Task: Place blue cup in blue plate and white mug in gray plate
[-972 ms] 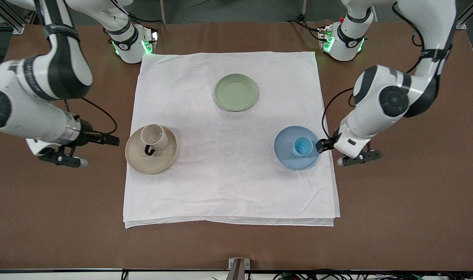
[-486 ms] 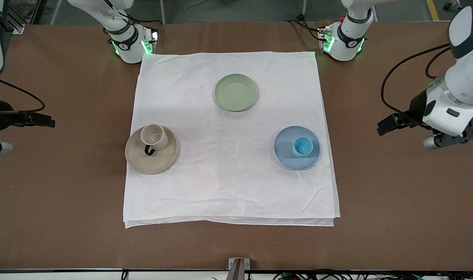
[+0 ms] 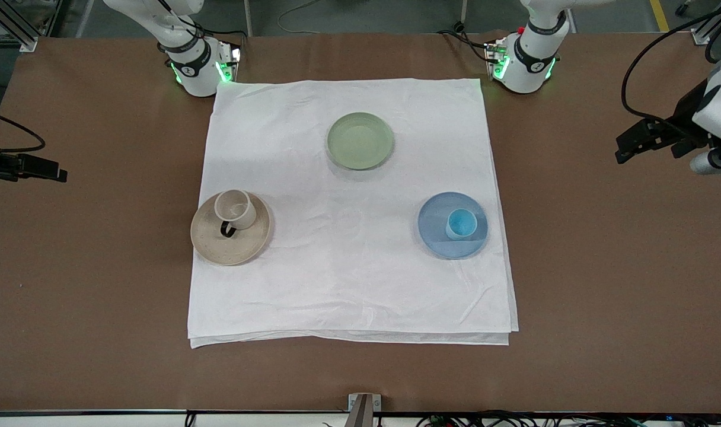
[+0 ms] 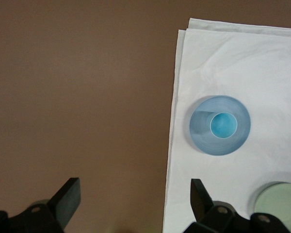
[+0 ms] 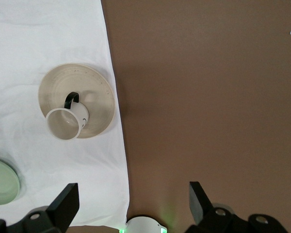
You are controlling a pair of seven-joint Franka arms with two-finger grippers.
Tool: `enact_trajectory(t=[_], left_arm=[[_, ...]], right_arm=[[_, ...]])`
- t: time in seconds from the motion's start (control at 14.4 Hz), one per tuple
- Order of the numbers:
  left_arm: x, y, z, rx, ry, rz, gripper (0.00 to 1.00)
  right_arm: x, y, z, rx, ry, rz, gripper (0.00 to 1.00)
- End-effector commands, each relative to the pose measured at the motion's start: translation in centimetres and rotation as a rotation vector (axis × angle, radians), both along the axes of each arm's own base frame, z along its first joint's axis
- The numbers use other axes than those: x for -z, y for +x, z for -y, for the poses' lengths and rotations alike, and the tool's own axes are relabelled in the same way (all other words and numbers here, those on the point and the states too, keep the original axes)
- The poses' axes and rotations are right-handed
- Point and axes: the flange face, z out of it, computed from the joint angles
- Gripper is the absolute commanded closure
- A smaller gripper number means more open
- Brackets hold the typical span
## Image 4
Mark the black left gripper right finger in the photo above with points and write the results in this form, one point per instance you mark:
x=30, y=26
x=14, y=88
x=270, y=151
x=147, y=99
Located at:
x=201, y=201

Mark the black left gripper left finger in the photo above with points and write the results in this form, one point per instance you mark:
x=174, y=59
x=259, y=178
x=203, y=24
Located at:
x=66, y=199

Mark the blue cup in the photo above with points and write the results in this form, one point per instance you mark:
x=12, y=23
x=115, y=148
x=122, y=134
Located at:
x=223, y=125

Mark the blue plate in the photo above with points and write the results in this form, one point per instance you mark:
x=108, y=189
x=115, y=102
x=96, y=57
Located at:
x=220, y=148

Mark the pale green plate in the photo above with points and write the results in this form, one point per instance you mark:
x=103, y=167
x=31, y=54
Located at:
x=279, y=204

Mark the white cloth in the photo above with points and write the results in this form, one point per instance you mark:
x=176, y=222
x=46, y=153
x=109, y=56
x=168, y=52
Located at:
x=232, y=60

